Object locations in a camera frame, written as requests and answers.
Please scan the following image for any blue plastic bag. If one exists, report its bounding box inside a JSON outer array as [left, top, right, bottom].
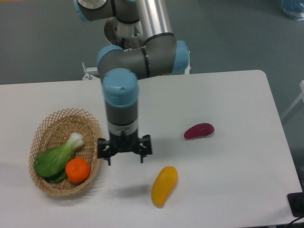
[[280, 0, 304, 21]]

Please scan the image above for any white frame at right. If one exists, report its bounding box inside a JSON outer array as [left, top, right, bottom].
[[281, 80, 304, 125]]

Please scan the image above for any yellow toy mango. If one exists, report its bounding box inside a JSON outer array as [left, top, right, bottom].
[[151, 166, 178, 208]]

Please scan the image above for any orange toy orange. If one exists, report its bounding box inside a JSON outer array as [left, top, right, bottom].
[[65, 158, 90, 183]]

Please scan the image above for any black device at edge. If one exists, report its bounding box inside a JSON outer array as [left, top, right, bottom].
[[287, 192, 304, 218]]

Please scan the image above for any green toy bok choy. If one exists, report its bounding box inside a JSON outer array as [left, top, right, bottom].
[[34, 133, 84, 183]]

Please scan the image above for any woven wicker basket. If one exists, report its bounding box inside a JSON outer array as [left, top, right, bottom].
[[29, 108, 101, 197]]

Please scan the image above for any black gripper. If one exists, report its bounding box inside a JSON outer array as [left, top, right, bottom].
[[97, 129, 152, 166]]

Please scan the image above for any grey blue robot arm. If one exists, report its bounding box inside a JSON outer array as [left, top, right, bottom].
[[74, 0, 190, 161]]

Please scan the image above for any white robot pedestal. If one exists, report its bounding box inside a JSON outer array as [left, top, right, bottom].
[[81, 18, 192, 80]]

